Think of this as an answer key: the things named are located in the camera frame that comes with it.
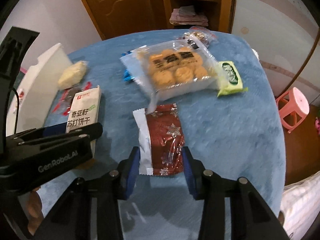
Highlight brown soda cracker pack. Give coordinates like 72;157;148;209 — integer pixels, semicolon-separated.
66;86;103;157

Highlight yellow rice cake block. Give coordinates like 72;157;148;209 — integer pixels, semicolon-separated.
57;61;87;90

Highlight blue white wafer packet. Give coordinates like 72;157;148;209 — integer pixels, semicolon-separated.
121;50;134;82

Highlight dark red snowflake packet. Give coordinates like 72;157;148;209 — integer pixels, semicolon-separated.
133;103;185;177

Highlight round cookies clear pack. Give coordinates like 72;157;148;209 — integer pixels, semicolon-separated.
120;35;227;104

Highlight green pineapple cake packet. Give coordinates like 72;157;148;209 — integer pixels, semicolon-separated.
217;61;248;97

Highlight clear zip bag nuts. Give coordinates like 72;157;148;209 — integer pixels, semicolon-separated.
178;26;218;47

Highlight dark prune red-edged packet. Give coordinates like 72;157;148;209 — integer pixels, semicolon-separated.
52;81;92;116

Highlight person left hand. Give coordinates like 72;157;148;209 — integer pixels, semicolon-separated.
26;187;44;235

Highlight white plastic organizer bin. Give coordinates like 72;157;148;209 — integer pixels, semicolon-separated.
6;43;72;136

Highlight checked bed cover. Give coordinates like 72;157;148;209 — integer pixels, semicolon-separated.
280;172;319;239

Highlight pink plastic stool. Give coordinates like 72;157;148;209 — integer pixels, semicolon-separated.
276;87;310;134

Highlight blue table cloth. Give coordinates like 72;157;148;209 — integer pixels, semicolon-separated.
37;29;287;240

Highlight brown wooden door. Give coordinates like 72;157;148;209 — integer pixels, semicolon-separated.
81;0;167;40

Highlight folded pink cloths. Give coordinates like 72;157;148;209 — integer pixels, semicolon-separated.
169;5;208;27

